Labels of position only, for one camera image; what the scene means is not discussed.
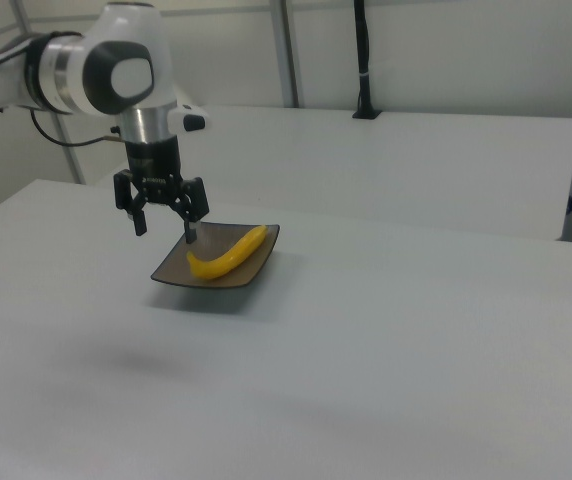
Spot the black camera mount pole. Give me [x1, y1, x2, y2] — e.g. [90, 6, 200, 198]
[352, 0, 382, 121]

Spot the square brown ceramic plate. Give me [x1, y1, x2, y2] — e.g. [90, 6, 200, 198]
[150, 222, 281, 290]

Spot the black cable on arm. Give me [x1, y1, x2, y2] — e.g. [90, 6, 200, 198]
[29, 109, 122, 149]

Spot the yellow banana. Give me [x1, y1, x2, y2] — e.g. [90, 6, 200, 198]
[186, 224, 269, 281]

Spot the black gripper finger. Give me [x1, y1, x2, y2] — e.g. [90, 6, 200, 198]
[171, 176, 211, 246]
[112, 169, 150, 238]

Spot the white rectangular side table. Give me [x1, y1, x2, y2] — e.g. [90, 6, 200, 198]
[93, 104, 572, 242]

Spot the upright grey metal post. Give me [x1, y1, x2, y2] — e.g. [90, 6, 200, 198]
[271, 0, 303, 109]

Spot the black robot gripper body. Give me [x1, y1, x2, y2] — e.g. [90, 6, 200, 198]
[124, 135, 194, 206]

